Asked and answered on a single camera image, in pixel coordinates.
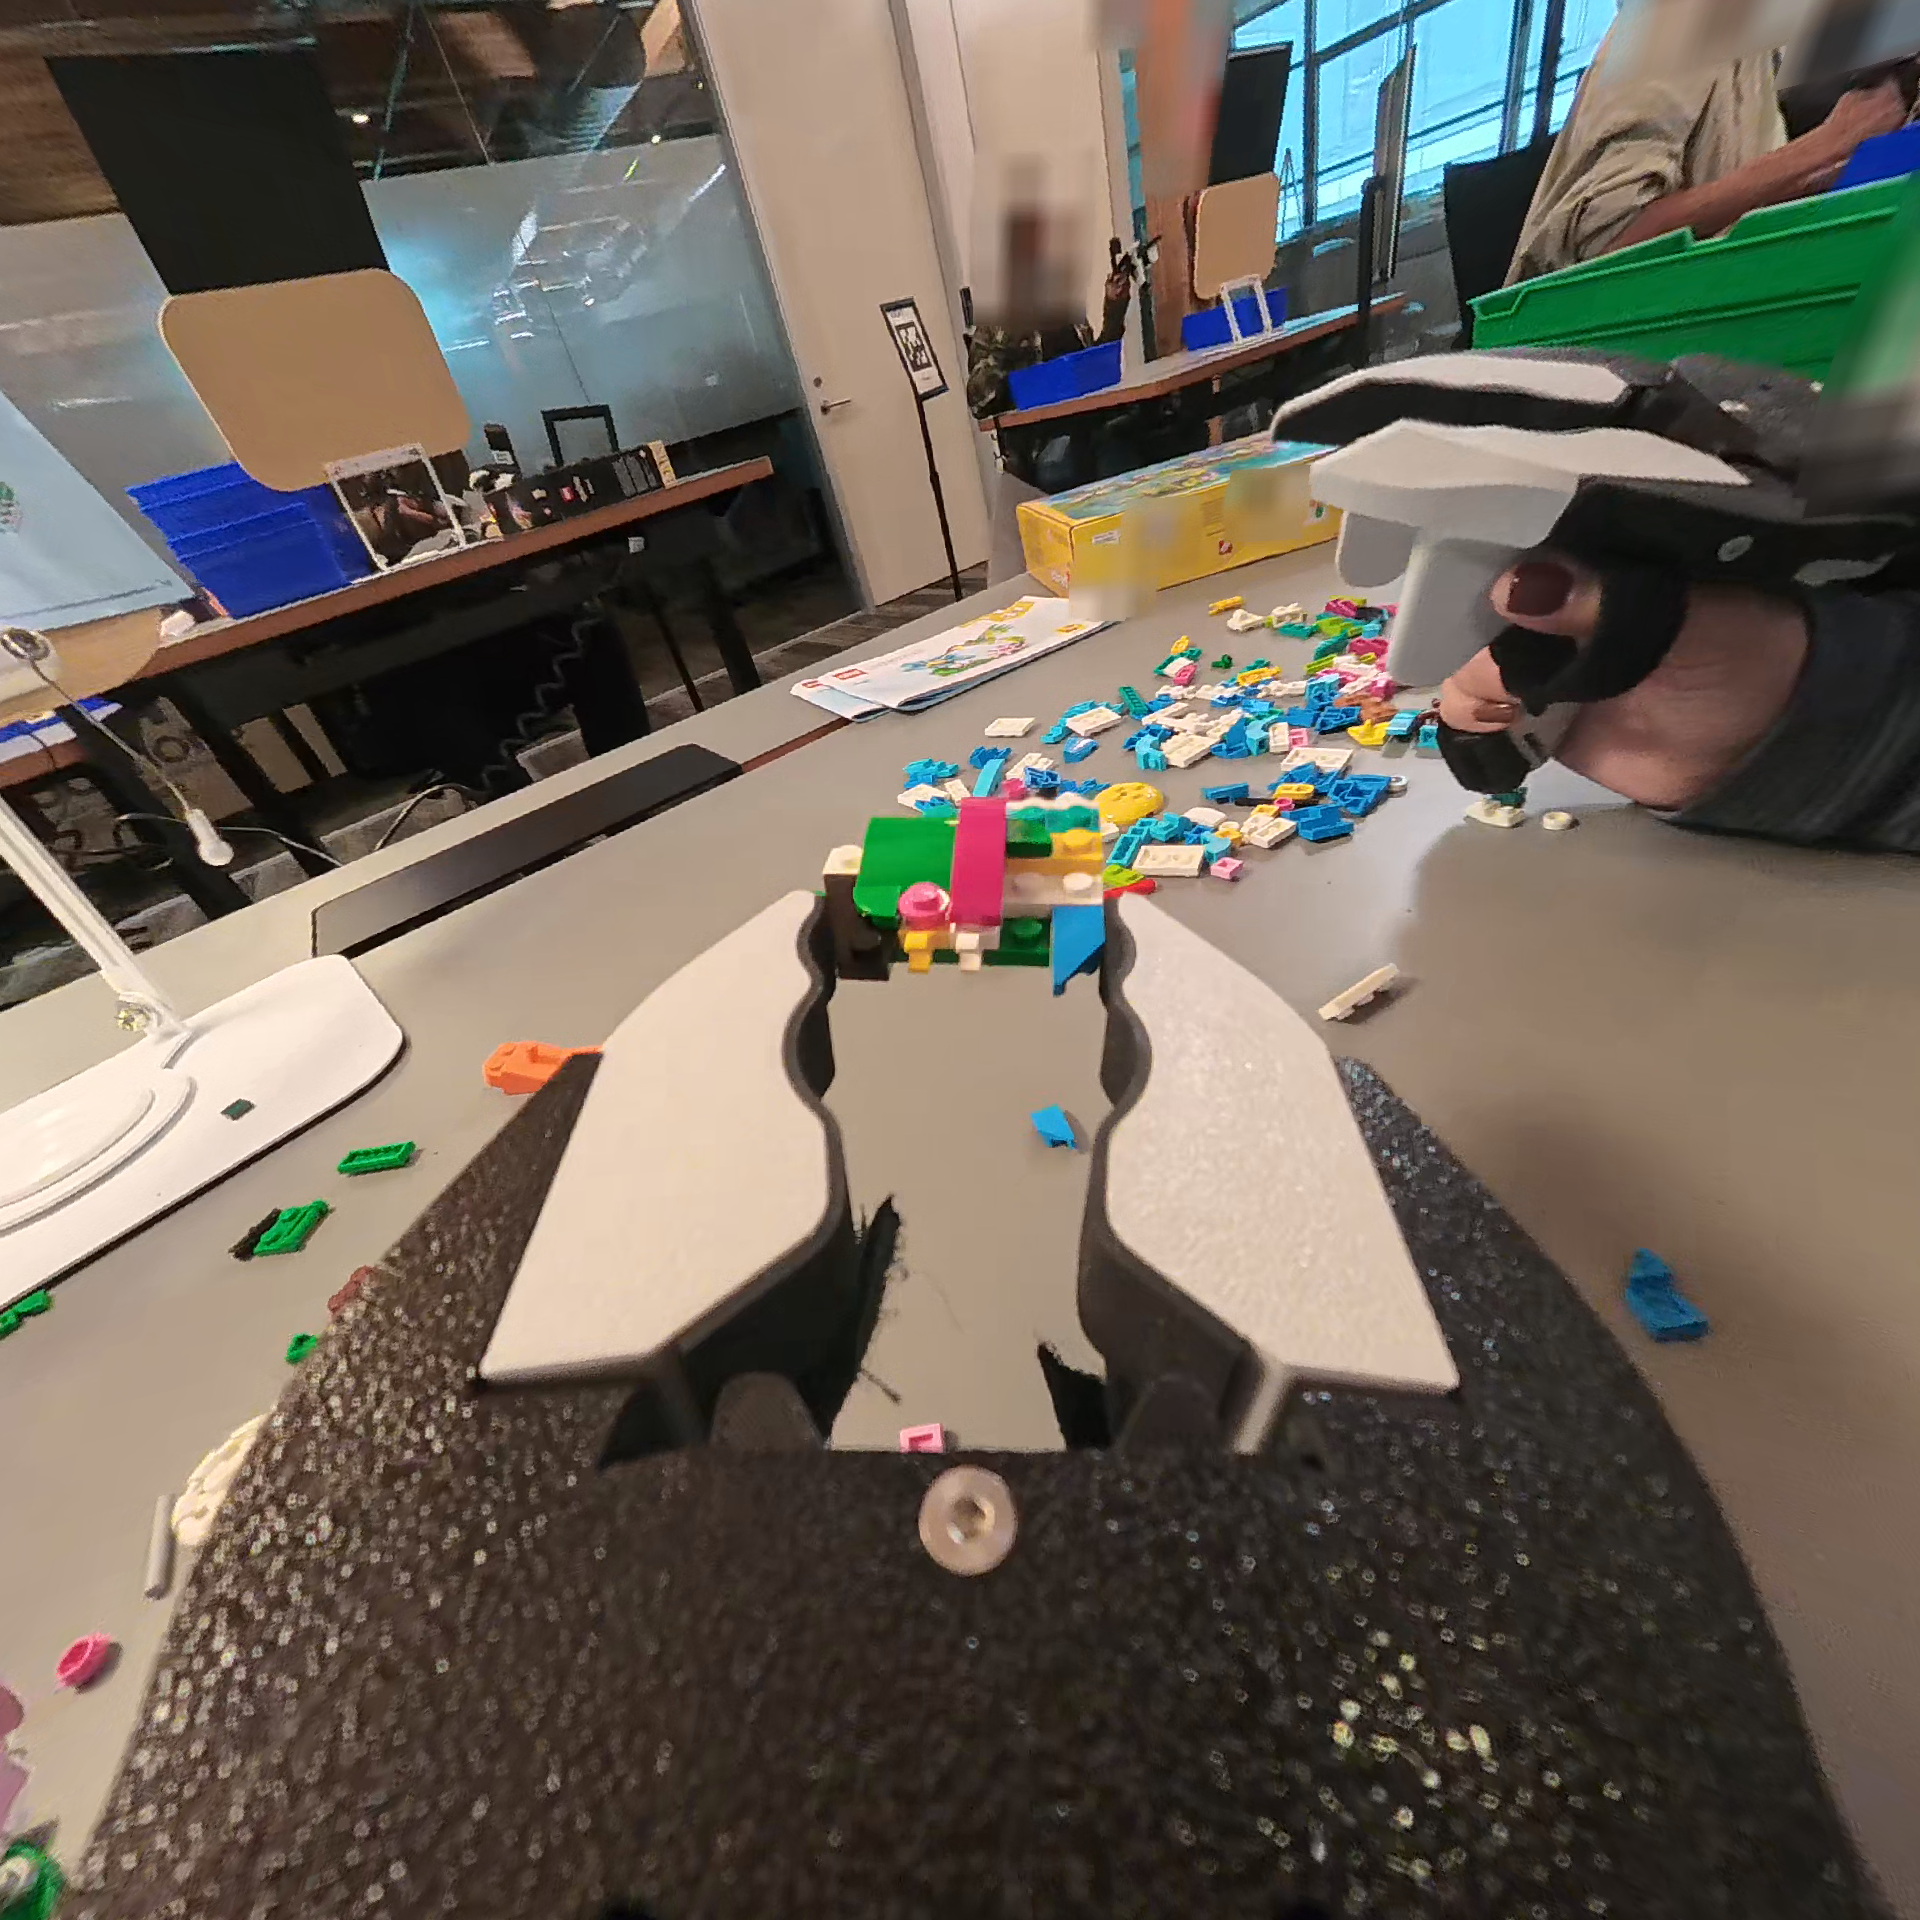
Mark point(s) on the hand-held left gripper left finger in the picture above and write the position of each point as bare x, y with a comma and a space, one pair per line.
675, 1171

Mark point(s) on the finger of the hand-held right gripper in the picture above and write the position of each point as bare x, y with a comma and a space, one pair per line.
1471, 394
1500, 475

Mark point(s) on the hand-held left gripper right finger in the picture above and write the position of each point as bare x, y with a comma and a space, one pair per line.
1260, 1201

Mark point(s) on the multicoloured toy brick assembly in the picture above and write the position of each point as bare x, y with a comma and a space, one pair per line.
902, 870

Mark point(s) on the pile of toy bricks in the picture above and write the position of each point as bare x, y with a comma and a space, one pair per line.
1185, 743

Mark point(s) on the person's right forearm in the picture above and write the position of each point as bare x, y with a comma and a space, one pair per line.
1830, 735

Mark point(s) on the grey desk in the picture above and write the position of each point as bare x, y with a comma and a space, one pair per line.
1575, 1050

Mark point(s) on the person's right hand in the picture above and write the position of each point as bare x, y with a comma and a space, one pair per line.
1711, 721

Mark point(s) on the black office chair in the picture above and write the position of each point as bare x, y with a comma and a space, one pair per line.
1494, 225

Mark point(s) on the orange brick separator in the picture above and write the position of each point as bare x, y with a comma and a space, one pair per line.
518, 1067

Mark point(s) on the small blue slope brick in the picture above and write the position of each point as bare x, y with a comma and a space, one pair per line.
1053, 1127

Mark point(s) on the green plastic bin stack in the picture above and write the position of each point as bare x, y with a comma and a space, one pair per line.
1694, 301

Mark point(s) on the white board stand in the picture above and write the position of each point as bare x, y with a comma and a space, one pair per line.
1249, 308

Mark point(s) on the blue plastic bin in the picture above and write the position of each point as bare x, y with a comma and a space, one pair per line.
1207, 329
1883, 164
1066, 375

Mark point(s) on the wooden table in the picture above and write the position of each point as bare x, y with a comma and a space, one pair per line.
525, 533
1202, 359

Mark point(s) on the small beige board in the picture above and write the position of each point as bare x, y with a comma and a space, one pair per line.
1238, 234

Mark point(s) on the thin green plate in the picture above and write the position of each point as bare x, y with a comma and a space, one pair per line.
377, 1158

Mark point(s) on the white and teal brick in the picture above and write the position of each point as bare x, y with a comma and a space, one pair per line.
1498, 813

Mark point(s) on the black display panel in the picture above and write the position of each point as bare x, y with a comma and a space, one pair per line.
1253, 113

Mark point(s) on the green wedge plate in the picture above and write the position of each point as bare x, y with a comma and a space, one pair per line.
295, 1229

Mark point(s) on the blue wedge brick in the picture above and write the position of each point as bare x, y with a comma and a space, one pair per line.
1663, 1300

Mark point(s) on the yellow toy brick box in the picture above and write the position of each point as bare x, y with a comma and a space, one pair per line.
1074, 540

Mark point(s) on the small black brick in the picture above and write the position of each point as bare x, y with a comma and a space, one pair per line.
249, 1241

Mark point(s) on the sign stand with tag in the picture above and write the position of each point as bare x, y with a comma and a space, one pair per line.
911, 346

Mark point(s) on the white round plate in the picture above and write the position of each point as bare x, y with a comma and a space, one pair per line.
211, 1485

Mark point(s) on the instruction booklet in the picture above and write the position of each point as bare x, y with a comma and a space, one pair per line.
962, 662

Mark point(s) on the white door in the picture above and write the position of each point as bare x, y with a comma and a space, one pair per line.
839, 225

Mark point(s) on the black product box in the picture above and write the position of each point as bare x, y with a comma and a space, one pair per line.
601, 481

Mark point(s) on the photo in clear stand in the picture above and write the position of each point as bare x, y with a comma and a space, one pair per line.
390, 503

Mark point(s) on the pink round piece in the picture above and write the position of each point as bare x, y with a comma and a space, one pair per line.
86, 1661

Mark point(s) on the stack of blue bins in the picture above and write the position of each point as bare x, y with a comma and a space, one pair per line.
225, 540

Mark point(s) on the large beige board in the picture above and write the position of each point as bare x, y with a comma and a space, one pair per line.
317, 375

